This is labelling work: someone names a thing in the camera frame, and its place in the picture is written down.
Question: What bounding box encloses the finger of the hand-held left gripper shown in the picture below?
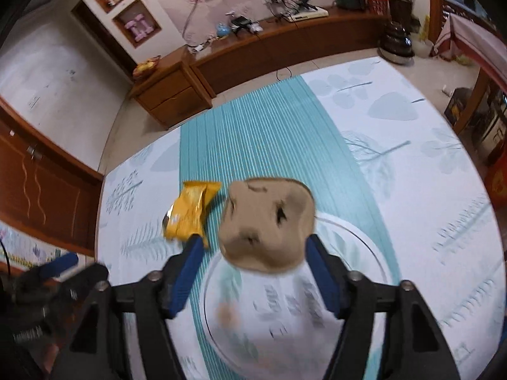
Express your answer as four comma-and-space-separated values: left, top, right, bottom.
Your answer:
59, 263, 110, 297
37, 252, 80, 282

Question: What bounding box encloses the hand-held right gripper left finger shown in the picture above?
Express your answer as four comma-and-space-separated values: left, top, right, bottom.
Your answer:
57, 233, 207, 380

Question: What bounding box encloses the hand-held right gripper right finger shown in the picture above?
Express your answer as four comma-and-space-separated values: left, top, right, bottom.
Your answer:
307, 233, 462, 380

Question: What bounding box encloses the yellow snack wrapper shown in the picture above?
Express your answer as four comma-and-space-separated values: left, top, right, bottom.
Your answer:
162, 181, 223, 248

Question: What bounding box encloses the brown pulp cup carrier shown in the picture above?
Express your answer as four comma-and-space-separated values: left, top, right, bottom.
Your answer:
219, 177, 318, 273

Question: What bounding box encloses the brown wooden door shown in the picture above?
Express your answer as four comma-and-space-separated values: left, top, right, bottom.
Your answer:
0, 99, 104, 254

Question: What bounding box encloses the small wooden cabinet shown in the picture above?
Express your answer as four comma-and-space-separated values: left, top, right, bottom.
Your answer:
129, 47, 216, 129

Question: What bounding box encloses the orange plastic bucket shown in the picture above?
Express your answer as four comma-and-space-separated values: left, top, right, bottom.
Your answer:
485, 154, 507, 206

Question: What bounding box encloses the yellow fruit bowl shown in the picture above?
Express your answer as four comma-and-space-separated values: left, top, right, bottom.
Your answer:
132, 57, 162, 79

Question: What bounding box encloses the long wooden tv cabinet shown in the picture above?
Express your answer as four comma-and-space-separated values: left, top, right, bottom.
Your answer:
186, 6, 393, 96

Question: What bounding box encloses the black rice cooker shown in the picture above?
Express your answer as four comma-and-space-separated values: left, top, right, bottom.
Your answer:
379, 22, 416, 66

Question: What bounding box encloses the pink dumbbell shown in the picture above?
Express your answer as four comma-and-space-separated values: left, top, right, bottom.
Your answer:
125, 20, 144, 42
137, 14, 155, 36

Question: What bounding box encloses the black gadget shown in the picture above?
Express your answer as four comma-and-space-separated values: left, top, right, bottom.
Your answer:
230, 16, 262, 34

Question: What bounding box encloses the white set-top box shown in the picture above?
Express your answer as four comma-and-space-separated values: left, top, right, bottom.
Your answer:
287, 6, 329, 22

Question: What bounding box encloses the wooden table with floral cloth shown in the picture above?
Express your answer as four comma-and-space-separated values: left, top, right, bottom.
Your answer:
433, 12, 507, 135

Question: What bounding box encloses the wall growth chart poster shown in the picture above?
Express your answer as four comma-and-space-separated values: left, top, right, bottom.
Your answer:
0, 222, 64, 274

